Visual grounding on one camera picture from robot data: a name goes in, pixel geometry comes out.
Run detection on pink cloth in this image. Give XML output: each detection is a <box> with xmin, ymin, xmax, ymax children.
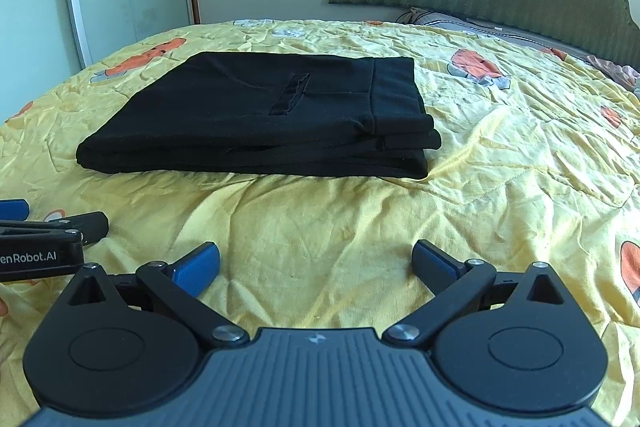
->
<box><xmin>586</xmin><ymin>54</ymin><xmax>640</xmax><ymax>88</ymax></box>

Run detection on yellow printed blanket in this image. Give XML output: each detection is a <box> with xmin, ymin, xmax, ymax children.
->
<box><xmin>0</xmin><ymin>19</ymin><xmax>640</xmax><ymax>427</ymax></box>

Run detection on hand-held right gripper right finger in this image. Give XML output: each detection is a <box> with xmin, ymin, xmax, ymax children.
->
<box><xmin>382</xmin><ymin>239</ymin><xmax>575</xmax><ymax>349</ymax></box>

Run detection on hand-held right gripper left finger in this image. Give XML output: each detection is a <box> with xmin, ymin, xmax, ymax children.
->
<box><xmin>66</xmin><ymin>241</ymin><xmax>251</xmax><ymax>349</ymax></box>

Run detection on printed pillow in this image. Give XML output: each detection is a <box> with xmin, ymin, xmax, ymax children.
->
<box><xmin>394</xmin><ymin>6</ymin><xmax>593</xmax><ymax>58</ymax></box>

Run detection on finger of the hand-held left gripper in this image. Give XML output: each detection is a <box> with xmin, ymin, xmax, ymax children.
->
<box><xmin>42</xmin><ymin>211</ymin><xmax>110</xmax><ymax>249</ymax></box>
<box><xmin>0</xmin><ymin>199</ymin><xmax>31</xmax><ymax>221</ymax></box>

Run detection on black pants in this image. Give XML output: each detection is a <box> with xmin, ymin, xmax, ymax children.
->
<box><xmin>75</xmin><ymin>50</ymin><xmax>442</xmax><ymax>181</ymax></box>

